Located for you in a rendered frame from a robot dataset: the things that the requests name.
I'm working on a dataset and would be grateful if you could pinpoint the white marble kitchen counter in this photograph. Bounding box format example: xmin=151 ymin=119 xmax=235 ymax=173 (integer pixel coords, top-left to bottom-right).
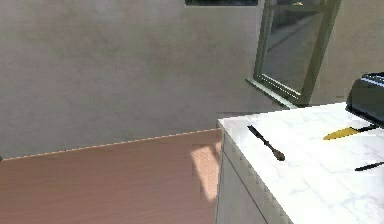
xmin=214 ymin=101 xmax=384 ymax=224

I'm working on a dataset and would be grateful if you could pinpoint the green framed window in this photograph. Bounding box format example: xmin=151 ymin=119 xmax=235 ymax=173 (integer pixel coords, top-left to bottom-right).
xmin=245 ymin=0 xmax=343 ymax=110

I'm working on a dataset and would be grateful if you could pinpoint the yellow bladed knife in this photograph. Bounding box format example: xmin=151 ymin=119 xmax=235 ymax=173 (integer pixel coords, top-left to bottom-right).
xmin=322 ymin=123 xmax=381 ymax=141

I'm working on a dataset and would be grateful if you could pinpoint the black toaster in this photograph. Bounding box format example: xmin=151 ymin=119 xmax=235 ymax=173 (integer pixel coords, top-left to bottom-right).
xmin=345 ymin=71 xmax=384 ymax=128

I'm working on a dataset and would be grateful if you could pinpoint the dark framed wall picture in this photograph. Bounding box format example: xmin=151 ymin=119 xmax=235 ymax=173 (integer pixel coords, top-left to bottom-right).
xmin=184 ymin=0 xmax=259 ymax=7

